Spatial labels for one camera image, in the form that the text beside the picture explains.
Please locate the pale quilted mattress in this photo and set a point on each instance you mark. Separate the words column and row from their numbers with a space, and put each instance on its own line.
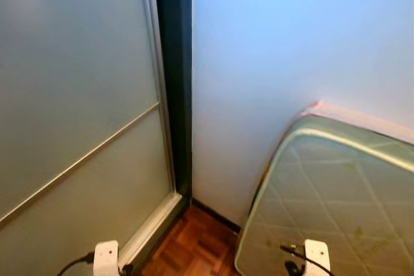
column 336, row 205

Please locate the dark skirting board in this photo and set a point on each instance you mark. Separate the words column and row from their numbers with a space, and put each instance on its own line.
column 217, row 216

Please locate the frosted glass sliding door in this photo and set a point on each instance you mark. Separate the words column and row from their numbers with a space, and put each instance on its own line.
column 71, row 63

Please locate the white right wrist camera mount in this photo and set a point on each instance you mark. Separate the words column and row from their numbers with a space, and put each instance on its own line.
column 318, row 256

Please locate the black door frame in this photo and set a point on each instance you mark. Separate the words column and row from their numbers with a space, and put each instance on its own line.
column 174, row 63

